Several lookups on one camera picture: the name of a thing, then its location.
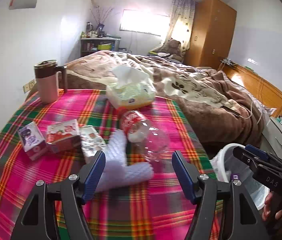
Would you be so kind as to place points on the brown teddy bear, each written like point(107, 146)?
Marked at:
point(172, 47)

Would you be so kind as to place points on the patterned curtain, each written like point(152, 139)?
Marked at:
point(181, 22)

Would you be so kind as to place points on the green box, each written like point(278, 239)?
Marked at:
point(104, 47)

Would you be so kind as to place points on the plaid tablecloth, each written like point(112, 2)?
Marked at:
point(43, 180)

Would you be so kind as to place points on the red strawberry print carton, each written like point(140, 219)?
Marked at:
point(63, 135)

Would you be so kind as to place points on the brown patterned blanket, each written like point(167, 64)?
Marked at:
point(193, 100)

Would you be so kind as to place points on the wooden wardrobe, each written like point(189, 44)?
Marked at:
point(211, 30)

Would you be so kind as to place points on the wooden headboard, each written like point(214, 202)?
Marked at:
point(263, 85)

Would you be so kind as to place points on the small lavender foam net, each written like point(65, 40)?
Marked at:
point(117, 150)

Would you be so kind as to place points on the soft tissue pack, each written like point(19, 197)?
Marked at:
point(131, 95)

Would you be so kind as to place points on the person's right hand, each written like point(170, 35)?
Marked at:
point(267, 205)

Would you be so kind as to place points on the power strip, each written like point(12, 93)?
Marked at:
point(227, 61)

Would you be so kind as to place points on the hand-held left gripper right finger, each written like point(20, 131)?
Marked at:
point(182, 175)

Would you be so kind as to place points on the white nightstand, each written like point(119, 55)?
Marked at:
point(278, 135)

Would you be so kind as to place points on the dry branches in vase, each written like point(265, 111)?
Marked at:
point(100, 20)

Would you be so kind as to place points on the clear bottle with red label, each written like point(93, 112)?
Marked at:
point(136, 122)

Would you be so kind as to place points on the large lavender foam net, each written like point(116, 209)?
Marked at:
point(131, 177)

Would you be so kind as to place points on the small purple box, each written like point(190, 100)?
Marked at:
point(234, 176)

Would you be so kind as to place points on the small purple drink carton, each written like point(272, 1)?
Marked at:
point(32, 140)

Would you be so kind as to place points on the white round waste bin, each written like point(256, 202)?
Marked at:
point(221, 160)

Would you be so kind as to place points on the window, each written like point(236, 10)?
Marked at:
point(143, 21)

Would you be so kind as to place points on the wall socket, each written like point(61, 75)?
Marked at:
point(29, 85)

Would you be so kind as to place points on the pink mug with brown lid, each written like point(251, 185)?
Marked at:
point(47, 87)

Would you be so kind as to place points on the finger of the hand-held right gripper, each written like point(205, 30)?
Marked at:
point(246, 158)
point(258, 152)

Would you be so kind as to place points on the cluttered shelf unit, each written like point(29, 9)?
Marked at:
point(87, 47)

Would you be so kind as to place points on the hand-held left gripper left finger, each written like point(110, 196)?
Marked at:
point(94, 172)

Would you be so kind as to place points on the white printed packet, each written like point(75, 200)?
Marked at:
point(92, 142)

